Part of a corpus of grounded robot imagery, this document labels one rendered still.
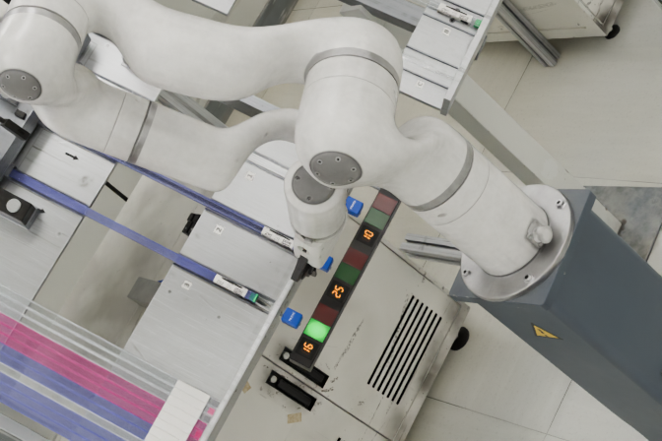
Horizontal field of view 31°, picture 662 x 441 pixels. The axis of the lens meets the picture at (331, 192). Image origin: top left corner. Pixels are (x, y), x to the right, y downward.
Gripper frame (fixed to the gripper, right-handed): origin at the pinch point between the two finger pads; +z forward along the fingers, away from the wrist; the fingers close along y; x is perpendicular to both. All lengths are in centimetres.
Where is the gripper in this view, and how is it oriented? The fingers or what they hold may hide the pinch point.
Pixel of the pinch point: (320, 245)
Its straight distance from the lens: 194.3
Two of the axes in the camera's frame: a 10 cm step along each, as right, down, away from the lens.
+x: -8.8, -4.4, 1.7
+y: 4.7, -8.4, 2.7
